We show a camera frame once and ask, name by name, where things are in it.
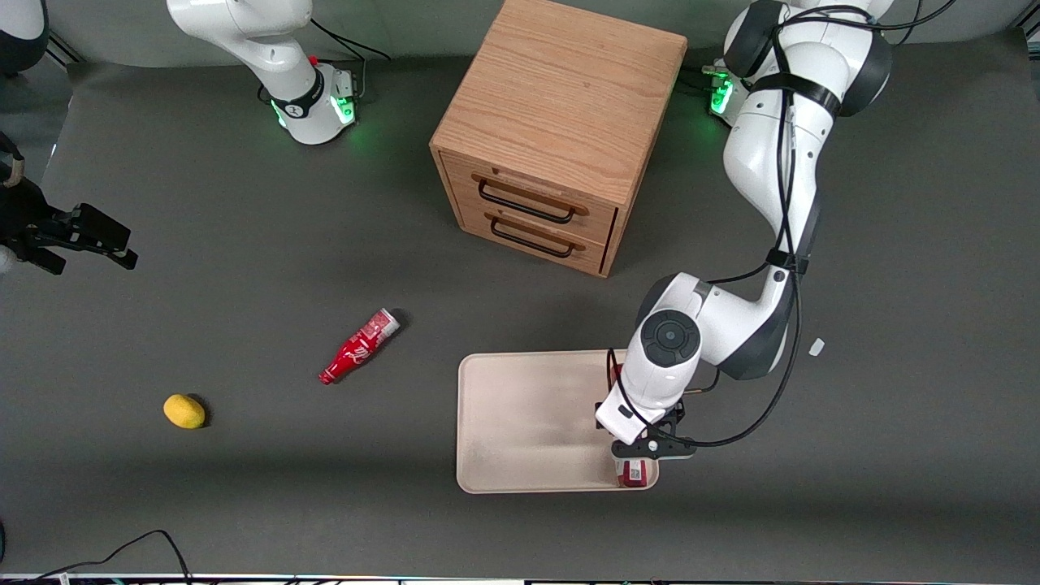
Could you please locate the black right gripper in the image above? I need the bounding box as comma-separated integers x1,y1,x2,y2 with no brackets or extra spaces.
0,177,139,275

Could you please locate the red cookie box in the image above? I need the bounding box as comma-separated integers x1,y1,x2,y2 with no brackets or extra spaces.
609,362,651,489

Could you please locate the beige rectangular tray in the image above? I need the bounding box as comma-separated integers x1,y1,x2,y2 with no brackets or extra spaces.
456,349,660,495

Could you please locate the yellow lemon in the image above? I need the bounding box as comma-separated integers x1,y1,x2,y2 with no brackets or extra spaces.
163,394,206,430

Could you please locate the red cola bottle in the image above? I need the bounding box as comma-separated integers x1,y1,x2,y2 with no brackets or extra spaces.
318,308,402,386

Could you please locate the wooden drawer cabinet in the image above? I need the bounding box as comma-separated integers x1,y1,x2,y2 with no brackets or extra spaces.
429,0,690,280

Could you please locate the wooden drawer with black handle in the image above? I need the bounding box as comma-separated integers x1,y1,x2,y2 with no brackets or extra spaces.
457,201,612,274
443,153,618,246

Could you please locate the black floor cable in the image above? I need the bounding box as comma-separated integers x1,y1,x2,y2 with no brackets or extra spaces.
0,530,193,584

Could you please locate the black right arm base cable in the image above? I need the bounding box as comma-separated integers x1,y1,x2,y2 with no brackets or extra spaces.
309,18,392,100

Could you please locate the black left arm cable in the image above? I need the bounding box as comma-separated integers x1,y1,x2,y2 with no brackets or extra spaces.
605,0,960,449

